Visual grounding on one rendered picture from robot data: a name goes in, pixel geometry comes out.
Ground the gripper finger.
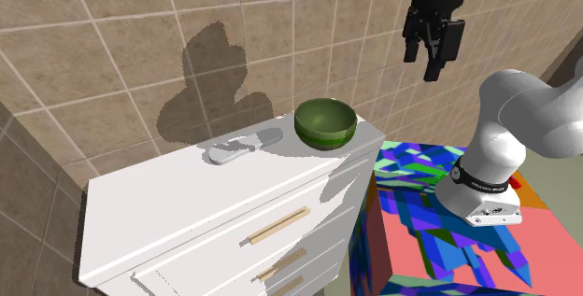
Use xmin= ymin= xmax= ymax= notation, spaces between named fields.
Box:
xmin=423 ymin=18 xmax=466 ymax=83
xmin=401 ymin=7 xmax=434 ymax=64

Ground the green bowl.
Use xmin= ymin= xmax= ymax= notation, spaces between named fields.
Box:
xmin=293 ymin=98 xmax=359 ymax=152

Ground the colourful patterned robot stand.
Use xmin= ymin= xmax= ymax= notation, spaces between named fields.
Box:
xmin=348 ymin=140 xmax=583 ymax=296

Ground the white grey flat tool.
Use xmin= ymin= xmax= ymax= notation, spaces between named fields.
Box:
xmin=207 ymin=127 xmax=284 ymax=166

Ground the white chest of drawers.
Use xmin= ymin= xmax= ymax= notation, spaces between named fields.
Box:
xmin=78 ymin=111 xmax=387 ymax=296

